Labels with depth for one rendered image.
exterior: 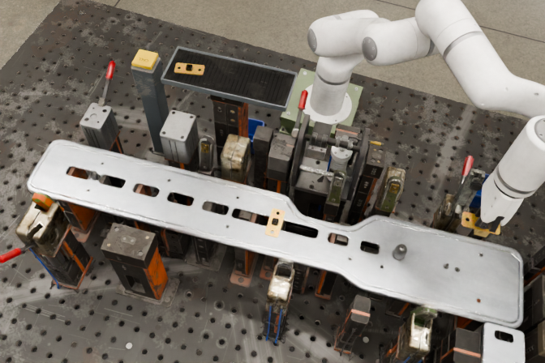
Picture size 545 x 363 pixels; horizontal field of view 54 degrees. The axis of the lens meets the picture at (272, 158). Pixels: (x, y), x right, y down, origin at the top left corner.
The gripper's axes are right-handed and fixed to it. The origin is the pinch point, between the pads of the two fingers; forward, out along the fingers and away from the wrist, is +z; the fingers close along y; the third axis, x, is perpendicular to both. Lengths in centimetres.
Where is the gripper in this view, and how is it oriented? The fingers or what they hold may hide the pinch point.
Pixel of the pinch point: (484, 217)
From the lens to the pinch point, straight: 127.4
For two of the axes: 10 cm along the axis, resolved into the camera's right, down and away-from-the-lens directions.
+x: 9.7, 2.3, -1.1
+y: -2.5, 8.0, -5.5
